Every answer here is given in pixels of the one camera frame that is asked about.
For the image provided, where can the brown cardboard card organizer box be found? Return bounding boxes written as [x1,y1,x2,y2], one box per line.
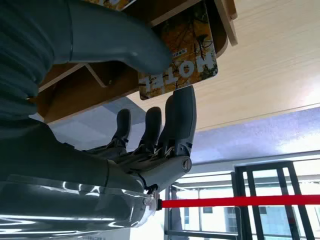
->
[29,0,238,124]

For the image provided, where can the red barrier belt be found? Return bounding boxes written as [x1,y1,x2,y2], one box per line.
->
[157,194,320,210]

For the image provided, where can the grey metal window frame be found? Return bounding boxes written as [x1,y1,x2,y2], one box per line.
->
[163,170,238,240]

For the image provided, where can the black metal window frame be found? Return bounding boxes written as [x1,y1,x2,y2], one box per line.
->
[231,161,320,240]

